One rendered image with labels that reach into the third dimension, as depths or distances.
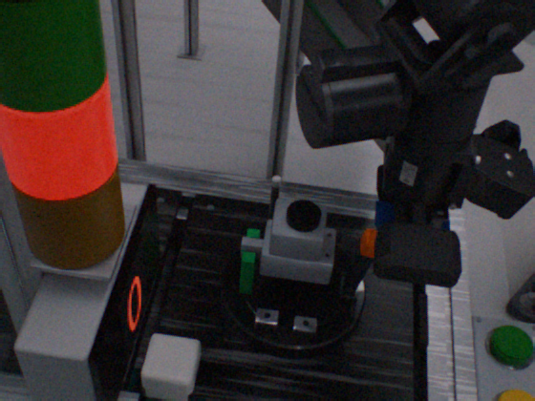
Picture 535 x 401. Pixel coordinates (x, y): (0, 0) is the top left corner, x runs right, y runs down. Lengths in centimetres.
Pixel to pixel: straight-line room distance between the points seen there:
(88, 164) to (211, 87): 80
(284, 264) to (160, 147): 42
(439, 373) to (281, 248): 20
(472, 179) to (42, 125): 35
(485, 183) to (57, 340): 33
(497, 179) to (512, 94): 66
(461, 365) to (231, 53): 66
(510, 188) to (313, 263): 18
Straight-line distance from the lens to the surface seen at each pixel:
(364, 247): 63
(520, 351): 74
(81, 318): 38
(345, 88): 47
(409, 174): 55
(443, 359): 72
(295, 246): 62
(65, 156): 31
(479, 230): 98
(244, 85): 112
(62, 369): 38
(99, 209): 34
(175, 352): 65
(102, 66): 30
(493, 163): 57
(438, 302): 76
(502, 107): 118
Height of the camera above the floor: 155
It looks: 47 degrees down
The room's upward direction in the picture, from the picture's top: 6 degrees clockwise
